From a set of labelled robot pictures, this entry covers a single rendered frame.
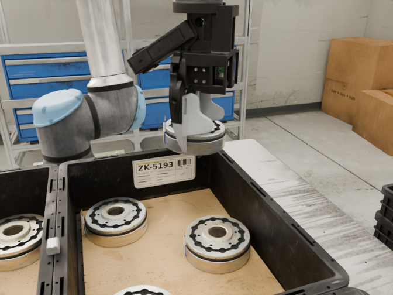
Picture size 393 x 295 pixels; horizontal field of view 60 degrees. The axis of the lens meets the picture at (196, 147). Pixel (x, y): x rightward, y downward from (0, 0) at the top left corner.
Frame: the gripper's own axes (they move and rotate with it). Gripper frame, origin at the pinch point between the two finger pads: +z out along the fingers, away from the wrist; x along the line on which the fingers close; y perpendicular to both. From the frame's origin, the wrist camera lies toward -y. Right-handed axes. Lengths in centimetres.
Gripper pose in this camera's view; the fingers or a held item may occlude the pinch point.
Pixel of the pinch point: (185, 137)
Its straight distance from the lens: 54.8
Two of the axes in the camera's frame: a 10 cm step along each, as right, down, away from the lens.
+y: 9.4, 1.4, -3.0
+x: 3.4, -3.8, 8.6
